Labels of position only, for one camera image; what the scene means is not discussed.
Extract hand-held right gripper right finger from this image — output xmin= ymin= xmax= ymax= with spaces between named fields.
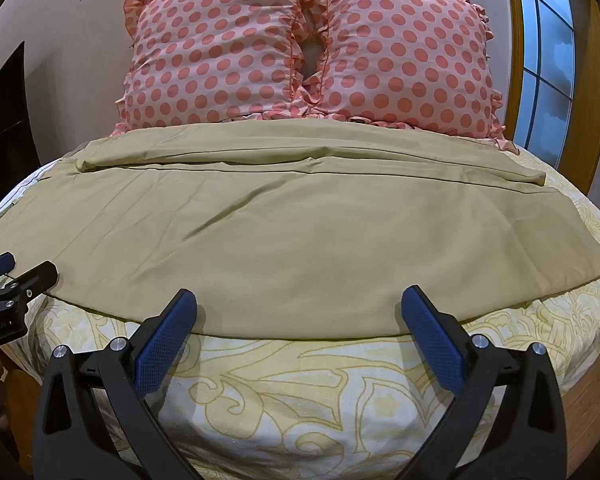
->
xmin=401 ymin=285 xmax=580 ymax=480

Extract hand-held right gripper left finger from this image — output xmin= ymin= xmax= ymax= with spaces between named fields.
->
xmin=34 ymin=288 xmax=198 ymax=480

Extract khaki pants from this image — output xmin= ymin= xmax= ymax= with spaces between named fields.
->
xmin=0 ymin=118 xmax=600 ymax=341

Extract dark wooden furniture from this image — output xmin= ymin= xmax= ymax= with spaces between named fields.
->
xmin=0 ymin=42 xmax=42 ymax=212

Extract yellow floral bed sheet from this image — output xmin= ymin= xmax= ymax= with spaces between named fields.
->
xmin=0 ymin=149 xmax=600 ymax=480

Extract pink polka dot pillow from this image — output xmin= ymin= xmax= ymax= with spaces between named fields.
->
xmin=111 ymin=0 xmax=311 ymax=137
xmin=292 ymin=0 xmax=522 ymax=155

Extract wooden framed window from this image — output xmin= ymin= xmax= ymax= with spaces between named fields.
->
xmin=413 ymin=0 xmax=600 ymax=196

